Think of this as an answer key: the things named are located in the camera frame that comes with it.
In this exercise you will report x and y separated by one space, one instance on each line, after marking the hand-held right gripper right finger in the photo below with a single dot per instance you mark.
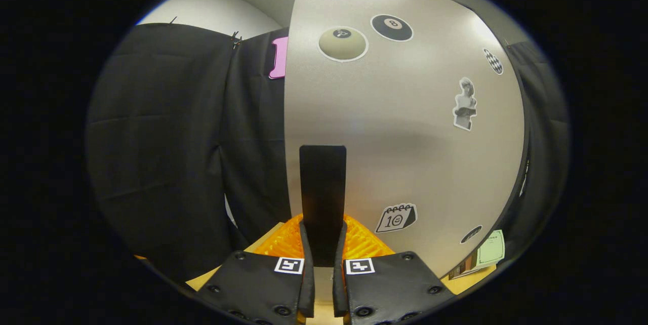
339 274

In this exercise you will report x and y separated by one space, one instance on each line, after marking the black backdrop cloth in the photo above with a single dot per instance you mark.
167 137

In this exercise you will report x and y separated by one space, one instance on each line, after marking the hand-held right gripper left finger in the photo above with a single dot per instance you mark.
307 274

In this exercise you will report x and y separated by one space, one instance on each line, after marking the pale green cover book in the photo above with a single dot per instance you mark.
491 249

